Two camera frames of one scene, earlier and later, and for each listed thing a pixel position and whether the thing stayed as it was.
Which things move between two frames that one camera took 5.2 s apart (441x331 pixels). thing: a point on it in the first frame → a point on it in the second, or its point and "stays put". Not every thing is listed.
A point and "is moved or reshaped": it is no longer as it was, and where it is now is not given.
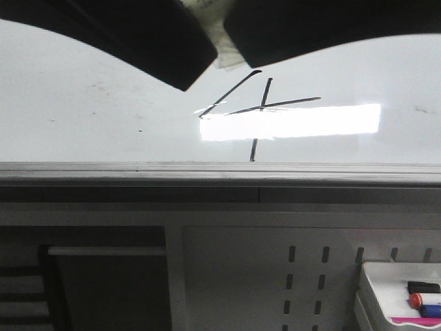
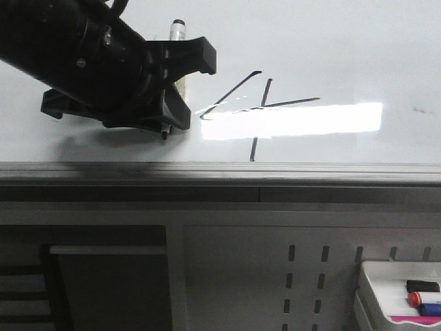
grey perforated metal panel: x=285 y=267 stays put
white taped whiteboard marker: x=212 y=13 is moved or reshaped
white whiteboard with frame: x=74 y=113 stays put
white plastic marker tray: x=382 y=294 stays put
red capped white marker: x=416 y=300 stays put
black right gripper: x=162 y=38 → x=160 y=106
